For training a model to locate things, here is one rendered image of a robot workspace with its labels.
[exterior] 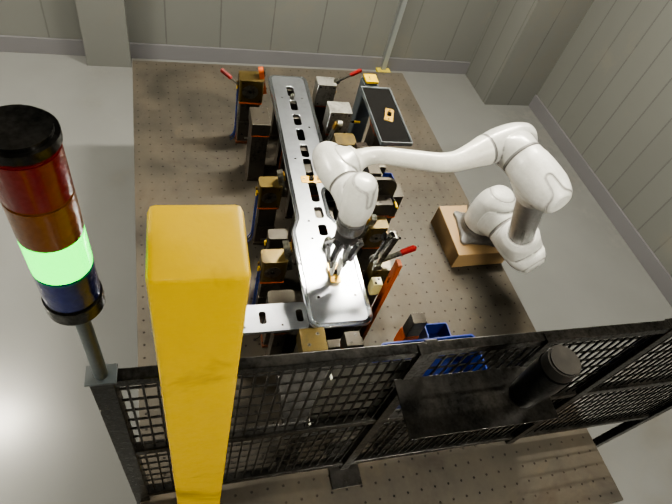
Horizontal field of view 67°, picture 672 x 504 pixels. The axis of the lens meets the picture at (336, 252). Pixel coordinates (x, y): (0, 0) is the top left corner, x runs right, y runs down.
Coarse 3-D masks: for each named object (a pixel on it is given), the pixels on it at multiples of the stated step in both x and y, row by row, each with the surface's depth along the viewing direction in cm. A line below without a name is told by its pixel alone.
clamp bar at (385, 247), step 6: (384, 234) 165; (390, 234) 168; (396, 234) 167; (384, 240) 165; (390, 240) 169; (396, 240) 166; (384, 246) 172; (390, 246) 168; (378, 252) 175; (384, 252) 170; (372, 258) 177; (378, 258) 173; (384, 258) 173; (378, 264) 175
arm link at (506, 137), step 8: (496, 128) 161; (504, 128) 161; (512, 128) 161; (520, 128) 161; (528, 128) 162; (496, 136) 159; (504, 136) 159; (512, 136) 158; (520, 136) 158; (528, 136) 159; (536, 136) 163; (496, 144) 158; (504, 144) 159; (512, 144) 157; (520, 144) 157; (528, 144) 156; (504, 152) 159; (512, 152) 157; (496, 160) 161; (504, 160) 160; (504, 168) 162
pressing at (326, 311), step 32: (288, 96) 236; (288, 128) 222; (288, 160) 209; (320, 192) 202; (320, 224) 191; (320, 256) 182; (320, 288) 173; (352, 288) 176; (320, 320) 166; (352, 320) 168
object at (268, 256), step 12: (264, 252) 172; (276, 252) 173; (264, 264) 170; (276, 264) 171; (264, 276) 176; (276, 276) 177; (264, 288) 183; (276, 288) 184; (264, 300) 189; (264, 312) 195
